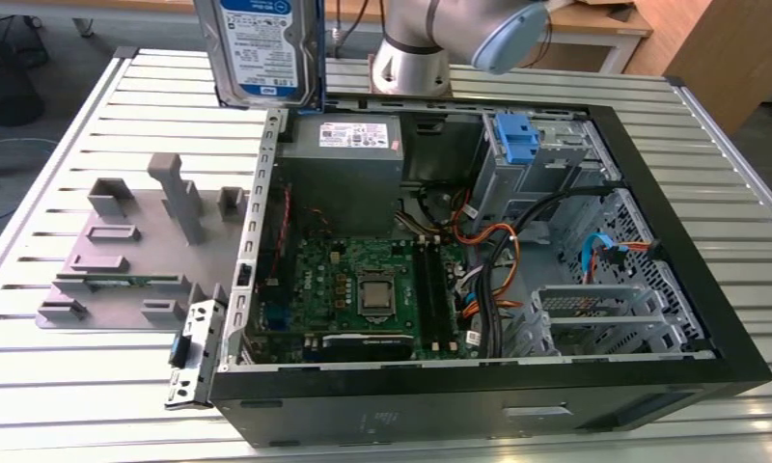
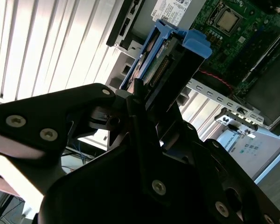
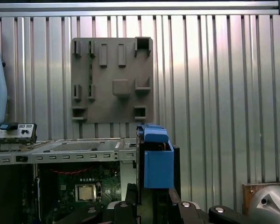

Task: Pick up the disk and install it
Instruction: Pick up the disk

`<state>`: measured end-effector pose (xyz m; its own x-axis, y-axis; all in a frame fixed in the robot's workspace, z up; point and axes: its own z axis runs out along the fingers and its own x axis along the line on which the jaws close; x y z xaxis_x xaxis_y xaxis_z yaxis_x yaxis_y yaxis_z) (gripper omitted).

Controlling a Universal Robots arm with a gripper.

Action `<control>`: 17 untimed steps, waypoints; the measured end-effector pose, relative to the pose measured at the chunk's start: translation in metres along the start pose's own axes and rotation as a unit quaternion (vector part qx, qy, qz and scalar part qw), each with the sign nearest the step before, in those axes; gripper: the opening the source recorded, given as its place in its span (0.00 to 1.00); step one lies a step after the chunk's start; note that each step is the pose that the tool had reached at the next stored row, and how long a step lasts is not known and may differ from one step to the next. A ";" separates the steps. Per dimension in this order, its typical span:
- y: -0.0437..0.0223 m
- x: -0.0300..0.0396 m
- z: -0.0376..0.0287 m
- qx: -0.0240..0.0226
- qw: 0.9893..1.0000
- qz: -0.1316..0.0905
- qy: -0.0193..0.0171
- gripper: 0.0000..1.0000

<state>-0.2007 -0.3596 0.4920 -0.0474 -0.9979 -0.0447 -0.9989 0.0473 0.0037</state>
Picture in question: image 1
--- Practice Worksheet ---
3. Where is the grey desk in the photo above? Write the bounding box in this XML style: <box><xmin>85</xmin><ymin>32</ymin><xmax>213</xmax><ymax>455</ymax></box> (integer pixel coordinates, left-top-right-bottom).
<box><xmin>69</xmin><ymin>0</ymin><xmax>386</xmax><ymax>57</ymax></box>

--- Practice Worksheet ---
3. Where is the pale blue floor cable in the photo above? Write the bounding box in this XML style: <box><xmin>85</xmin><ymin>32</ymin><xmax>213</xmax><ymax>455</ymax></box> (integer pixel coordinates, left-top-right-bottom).
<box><xmin>0</xmin><ymin>137</ymin><xmax>58</xmax><ymax>228</ymax></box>

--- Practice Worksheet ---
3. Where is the metal disk bay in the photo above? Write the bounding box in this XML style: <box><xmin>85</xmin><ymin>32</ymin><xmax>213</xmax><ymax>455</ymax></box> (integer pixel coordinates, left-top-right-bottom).
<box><xmin>530</xmin><ymin>283</ymin><xmax>713</xmax><ymax>358</ymax></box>

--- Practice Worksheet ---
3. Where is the grey power supply unit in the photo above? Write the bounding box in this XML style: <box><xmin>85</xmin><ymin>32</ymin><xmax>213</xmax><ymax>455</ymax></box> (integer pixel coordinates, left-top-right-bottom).
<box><xmin>274</xmin><ymin>113</ymin><xmax>405</xmax><ymax>238</ymax></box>

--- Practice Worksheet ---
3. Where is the black graphics card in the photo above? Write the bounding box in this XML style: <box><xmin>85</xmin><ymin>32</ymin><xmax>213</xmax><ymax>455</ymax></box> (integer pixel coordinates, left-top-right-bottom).
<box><xmin>318</xmin><ymin>331</ymin><xmax>418</xmax><ymax>363</ymax></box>

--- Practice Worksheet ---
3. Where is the black cable bundle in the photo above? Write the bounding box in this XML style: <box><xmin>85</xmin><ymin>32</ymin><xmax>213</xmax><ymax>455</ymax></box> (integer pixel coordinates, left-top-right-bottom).
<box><xmin>473</xmin><ymin>182</ymin><xmax>629</xmax><ymax>361</ymax></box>

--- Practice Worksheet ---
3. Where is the wooden cabinet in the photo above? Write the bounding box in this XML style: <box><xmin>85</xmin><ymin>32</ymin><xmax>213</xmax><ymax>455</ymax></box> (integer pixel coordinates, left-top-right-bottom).
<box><xmin>622</xmin><ymin>0</ymin><xmax>772</xmax><ymax>137</ymax></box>

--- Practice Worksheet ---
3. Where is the power supply wire bundle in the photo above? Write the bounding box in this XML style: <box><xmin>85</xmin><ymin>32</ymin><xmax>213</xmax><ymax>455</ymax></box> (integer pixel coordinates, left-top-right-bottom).
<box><xmin>394</xmin><ymin>185</ymin><xmax>474</xmax><ymax>240</ymax></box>

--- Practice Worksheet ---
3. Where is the black open PC case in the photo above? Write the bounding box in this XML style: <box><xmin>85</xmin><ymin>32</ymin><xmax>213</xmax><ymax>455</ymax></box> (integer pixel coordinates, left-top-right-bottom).
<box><xmin>207</xmin><ymin>89</ymin><xmax>772</xmax><ymax>448</ymax></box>

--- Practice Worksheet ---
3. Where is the blue drive cage latch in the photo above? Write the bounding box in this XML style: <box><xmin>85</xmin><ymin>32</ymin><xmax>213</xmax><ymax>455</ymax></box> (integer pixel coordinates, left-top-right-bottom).
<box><xmin>494</xmin><ymin>112</ymin><xmax>540</xmax><ymax>166</ymax></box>

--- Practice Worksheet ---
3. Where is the green RAM stick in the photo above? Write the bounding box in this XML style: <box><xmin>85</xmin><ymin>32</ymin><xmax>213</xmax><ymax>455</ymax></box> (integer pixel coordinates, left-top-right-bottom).
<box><xmin>54</xmin><ymin>273</ymin><xmax>178</xmax><ymax>291</ymax></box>

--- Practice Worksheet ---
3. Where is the orange power wire black plug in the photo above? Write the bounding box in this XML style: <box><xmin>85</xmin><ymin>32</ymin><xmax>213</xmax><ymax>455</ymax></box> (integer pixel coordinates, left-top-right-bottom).
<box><xmin>606</xmin><ymin>239</ymin><xmax>669</xmax><ymax>267</ymax></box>

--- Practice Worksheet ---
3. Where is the metal optical drive cage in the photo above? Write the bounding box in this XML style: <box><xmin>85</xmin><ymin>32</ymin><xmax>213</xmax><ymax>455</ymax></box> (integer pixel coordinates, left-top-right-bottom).
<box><xmin>472</xmin><ymin>109</ymin><xmax>621</xmax><ymax>229</ymax></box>

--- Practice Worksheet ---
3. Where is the blue SATA wire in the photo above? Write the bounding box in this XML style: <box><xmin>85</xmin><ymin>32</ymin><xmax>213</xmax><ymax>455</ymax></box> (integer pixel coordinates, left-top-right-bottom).
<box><xmin>580</xmin><ymin>231</ymin><xmax>620</xmax><ymax>286</ymax></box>

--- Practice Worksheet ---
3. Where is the wooden desk white frame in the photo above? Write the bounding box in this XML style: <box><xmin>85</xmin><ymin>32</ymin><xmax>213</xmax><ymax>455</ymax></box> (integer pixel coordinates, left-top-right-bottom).
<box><xmin>542</xmin><ymin>0</ymin><xmax>654</xmax><ymax>73</ymax></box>

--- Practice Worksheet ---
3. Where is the black RAM slot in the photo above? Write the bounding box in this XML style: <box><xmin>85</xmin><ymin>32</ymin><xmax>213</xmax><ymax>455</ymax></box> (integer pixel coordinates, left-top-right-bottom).
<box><xmin>430</xmin><ymin>234</ymin><xmax>462</xmax><ymax>352</ymax></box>
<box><xmin>412</xmin><ymin>234</ymin><xmax>444</xmax><ymax>353</ymax></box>

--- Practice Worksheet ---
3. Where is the orange yellow wire bundle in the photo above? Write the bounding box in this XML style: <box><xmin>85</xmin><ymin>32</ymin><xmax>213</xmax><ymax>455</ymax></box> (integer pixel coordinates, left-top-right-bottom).
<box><xmin>453</xmin><ymin>224</ymin><xmax>524</xmax><ymax>320</ymax></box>

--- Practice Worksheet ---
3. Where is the black waste bin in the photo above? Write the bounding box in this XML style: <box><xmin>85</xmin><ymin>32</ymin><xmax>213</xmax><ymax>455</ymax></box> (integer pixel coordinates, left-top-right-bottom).
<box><xmin>0</xmin><ymin>14</ymin><xmax>47</xmax><ymax>127</ymax></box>

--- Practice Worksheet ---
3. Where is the CPU socket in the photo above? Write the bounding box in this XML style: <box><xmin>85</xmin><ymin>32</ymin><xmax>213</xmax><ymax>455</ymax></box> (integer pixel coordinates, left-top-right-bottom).
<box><xmin>354</xmin><ymin>270</ymin><xmax>401</xmax><ymax>326</ymax></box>

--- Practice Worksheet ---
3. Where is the metal bracket with blue latch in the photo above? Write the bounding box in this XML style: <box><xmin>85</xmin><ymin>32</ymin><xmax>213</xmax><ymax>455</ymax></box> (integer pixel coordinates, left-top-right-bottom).
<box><xmin>163</xmin><ymin>298</ymin><xmax>227</xmax><ymax>412</ymax></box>

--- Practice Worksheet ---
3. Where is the metal socket cover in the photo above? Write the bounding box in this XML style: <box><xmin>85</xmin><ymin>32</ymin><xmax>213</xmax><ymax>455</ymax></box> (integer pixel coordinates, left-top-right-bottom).
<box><xmin>357</xmin><ymin>273</ymin><xmax>398</xmax><ymax>320</ymax></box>

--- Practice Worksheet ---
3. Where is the green motherboard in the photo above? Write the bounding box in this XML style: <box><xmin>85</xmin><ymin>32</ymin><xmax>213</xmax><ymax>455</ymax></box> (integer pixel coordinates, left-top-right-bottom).
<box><xmin>241</xmin><ymin>234</ymin><xmax>485</xmax><ymax>364</ymax></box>

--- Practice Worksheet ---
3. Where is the silver CPU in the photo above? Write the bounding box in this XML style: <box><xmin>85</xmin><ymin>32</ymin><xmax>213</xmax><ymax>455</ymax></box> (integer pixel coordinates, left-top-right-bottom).
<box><xmin>361</xmin><ymin>281</ymin><xmax>393</xmax><ymax>310</ymax></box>

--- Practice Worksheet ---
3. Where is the grey parts rack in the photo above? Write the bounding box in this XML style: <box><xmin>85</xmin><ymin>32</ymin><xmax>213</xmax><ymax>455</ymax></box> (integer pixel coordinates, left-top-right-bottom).
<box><xmin>31</xmin><ymin>152</ymin><xmax>253</xmax><ymax>334</ymax></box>

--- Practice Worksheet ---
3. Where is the hard disk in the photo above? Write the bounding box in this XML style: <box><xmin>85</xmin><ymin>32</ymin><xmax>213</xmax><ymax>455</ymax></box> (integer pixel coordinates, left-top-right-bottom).
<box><xmin>194</xmin><ymin>0</ymin><xmax>328</xmax><ymax>116</ymax></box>

